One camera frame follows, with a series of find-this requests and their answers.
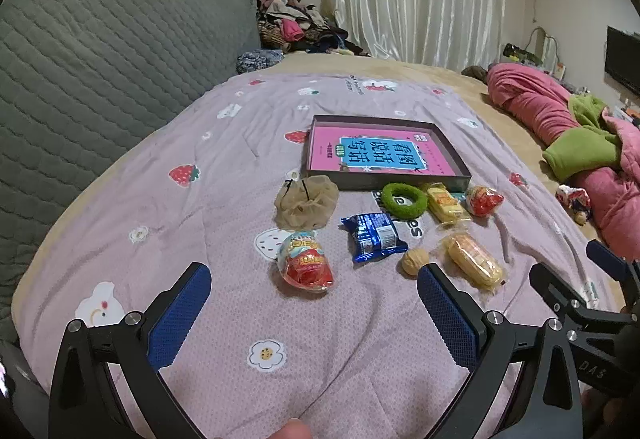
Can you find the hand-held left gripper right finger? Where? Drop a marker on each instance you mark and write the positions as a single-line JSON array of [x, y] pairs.
[[445, 314]]

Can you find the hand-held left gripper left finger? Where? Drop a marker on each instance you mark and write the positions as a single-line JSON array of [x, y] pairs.
[[180, 314]]

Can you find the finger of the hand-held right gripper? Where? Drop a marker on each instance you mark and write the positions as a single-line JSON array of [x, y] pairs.
[[555, 286], [602, 255]]

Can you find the walnut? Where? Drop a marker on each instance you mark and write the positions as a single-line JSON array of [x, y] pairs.
[[414, 261]]

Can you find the clear wafer biscuit packet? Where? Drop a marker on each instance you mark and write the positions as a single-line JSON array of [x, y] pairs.
[[472, 259]]

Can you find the blue snack packet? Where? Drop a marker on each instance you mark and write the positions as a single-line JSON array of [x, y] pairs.
[[372, 236]]

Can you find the yellow cake packet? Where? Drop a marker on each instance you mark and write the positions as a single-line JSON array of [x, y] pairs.
[[445, 204]]

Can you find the toy egg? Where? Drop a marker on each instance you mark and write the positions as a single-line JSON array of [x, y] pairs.
[[482, 201], [305, 261]]

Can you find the green scrunchie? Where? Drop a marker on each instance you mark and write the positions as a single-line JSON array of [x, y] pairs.
[[390, 198]]

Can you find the shallow grey box tray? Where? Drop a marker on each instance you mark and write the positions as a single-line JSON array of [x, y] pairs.
[[390, 182]]

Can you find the beige scrunchie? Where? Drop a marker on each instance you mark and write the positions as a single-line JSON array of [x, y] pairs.
[[305, 206]]

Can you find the person's left hand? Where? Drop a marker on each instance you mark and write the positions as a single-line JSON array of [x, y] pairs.
[[294, 430]]

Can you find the small doll toy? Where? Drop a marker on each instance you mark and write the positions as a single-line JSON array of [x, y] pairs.
[[572, 201]]

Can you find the green blanket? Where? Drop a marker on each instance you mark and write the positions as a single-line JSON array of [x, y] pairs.
[[575, 154]]

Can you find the purple printed blanket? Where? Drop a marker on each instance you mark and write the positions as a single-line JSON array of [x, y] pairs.
[[225, 169]]

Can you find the pink quilt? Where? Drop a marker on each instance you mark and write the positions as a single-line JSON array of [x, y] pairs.
[[540, 104]]

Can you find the black television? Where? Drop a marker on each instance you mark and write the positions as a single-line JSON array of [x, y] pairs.
[[622, 59]]

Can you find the black yellow object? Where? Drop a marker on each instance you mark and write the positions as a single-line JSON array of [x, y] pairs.
[[515, 51]]

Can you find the dark cloth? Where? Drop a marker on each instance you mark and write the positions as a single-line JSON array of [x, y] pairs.
[[475, 72]]

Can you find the grey quilted headboard cover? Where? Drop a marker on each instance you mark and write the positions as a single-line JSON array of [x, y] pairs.
[[100, 69]]

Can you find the blue patterned cloth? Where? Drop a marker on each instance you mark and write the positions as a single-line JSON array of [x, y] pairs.
[[257, 60]]

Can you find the pile of clothes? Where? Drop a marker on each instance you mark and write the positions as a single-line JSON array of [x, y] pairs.
[[300, 26]]

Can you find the metal chair frame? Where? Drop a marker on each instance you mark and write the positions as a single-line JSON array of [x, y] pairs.
[[549, 50]]

